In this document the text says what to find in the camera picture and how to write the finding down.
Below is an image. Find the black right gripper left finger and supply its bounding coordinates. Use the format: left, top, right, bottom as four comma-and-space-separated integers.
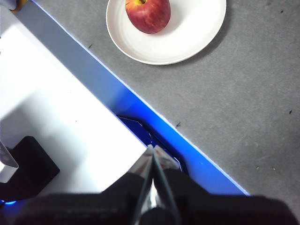
11, 144, 155, 225

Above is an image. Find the pale yellow plate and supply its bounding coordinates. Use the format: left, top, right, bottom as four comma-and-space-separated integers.
105, 0, 227, 66

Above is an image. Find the small orange object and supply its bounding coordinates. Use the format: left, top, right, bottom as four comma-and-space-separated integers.
10, 0, 29, 14

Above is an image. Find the red yellow apple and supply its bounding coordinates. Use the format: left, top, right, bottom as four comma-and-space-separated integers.
125, 0, 171, 35

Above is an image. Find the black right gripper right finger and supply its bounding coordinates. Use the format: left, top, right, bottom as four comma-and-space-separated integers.
153, 145, 296, 225

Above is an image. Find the black box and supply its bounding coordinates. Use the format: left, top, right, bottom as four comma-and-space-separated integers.
0, 135, 60, 200

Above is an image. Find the silver metal bracket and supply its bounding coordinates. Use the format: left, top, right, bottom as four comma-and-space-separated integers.
0, 140, 19, 169

